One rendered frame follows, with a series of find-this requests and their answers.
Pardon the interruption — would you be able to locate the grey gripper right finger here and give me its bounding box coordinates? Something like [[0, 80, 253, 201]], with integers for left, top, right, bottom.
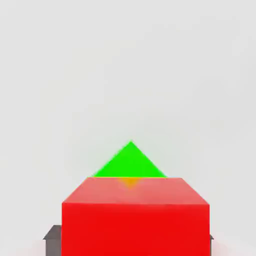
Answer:
[[209, 234, 227, 256]]

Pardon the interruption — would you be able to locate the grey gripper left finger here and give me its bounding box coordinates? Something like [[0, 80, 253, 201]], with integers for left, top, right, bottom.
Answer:
[[29, 224, 63, 256]]

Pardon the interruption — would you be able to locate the small red cube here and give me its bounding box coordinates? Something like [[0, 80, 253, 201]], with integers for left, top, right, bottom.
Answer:
[[61, 176, 211, 256]]

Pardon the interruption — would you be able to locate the small green cube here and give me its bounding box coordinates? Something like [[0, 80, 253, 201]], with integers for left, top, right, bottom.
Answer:
[[92, 140, 168, 178]]

